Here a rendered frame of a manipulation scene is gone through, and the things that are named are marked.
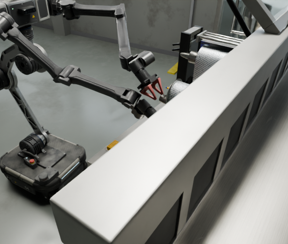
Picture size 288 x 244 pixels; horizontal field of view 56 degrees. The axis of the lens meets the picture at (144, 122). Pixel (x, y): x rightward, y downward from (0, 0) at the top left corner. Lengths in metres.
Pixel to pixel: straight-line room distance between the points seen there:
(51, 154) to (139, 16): 3.32
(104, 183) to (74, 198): 0.03
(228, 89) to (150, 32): 4.64
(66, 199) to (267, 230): 0.39
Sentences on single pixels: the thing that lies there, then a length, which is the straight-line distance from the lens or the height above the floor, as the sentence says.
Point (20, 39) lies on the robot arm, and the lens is 1.54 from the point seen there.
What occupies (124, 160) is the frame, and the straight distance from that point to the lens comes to 0.32.
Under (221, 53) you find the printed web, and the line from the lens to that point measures 1.34.
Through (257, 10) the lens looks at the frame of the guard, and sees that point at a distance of 0.82.
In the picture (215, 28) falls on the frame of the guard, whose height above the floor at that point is 1.28.
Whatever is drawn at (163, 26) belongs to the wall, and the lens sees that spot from 4.95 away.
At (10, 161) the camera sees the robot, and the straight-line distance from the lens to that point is 2.57.
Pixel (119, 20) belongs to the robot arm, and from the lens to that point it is 1.60.
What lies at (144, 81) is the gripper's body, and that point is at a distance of 1.23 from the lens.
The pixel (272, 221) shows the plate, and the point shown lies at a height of 1.44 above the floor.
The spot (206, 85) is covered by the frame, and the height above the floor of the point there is 1.65.
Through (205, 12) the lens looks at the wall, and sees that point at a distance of 4.64.
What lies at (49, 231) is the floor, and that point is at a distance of 2.31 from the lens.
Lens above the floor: 1.88
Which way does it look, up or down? 36 degrees down
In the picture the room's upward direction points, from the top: 1 degrees clockwise
